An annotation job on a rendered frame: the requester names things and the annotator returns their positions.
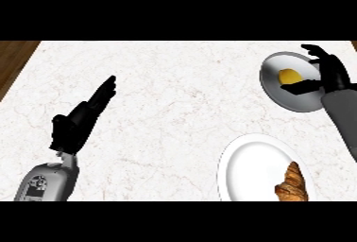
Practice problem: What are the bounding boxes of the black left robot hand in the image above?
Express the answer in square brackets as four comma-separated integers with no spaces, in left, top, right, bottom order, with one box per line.
[48,75,118,156]

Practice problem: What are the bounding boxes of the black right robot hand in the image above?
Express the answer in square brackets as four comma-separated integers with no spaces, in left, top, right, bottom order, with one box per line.
[278,43,352,95]

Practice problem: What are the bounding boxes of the yellow lemon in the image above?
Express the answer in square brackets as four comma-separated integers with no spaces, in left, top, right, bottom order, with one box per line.
[277,68,303,86]

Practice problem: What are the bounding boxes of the grey plate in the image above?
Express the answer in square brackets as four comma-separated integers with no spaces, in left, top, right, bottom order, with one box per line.
[258,51,326,113]

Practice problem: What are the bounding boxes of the white plate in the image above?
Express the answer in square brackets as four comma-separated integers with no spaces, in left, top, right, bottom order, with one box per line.
[216,132,318,202]

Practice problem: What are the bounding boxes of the brown croissant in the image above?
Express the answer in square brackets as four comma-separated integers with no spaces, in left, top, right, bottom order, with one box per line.
[273,161,309,202]

